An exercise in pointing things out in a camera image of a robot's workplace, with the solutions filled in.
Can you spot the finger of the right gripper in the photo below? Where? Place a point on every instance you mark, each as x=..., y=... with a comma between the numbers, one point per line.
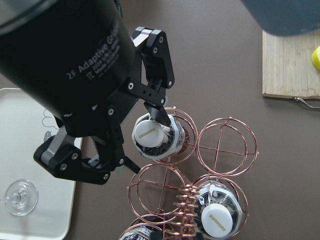
x=62, y=159
x=152, y=46

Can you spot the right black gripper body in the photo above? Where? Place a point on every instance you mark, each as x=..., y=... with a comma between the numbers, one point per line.
x=70, y=55

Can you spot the copper wire bottle basket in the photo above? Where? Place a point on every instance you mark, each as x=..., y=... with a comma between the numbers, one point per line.
x=222, y=147

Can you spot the tea bottle one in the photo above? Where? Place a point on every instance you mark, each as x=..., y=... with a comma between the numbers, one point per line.
x=156, y=141

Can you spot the tea bottle three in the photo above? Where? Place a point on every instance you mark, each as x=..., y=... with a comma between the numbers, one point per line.
x=141, y=231

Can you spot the tea bottle two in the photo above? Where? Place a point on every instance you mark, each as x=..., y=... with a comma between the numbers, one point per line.
x=219, y=214

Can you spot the white rabbit tray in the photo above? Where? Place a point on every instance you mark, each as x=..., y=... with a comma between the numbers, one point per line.
x=24, y=126

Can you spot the clear wine glass on tray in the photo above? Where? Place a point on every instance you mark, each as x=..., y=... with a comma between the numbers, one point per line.
x=21, y=197

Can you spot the bamboo cutting board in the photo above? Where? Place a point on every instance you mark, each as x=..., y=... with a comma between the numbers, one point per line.
x=287, y=68

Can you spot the lemon half slice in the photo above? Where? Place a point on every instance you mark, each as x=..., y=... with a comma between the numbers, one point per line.
x=315, y=58

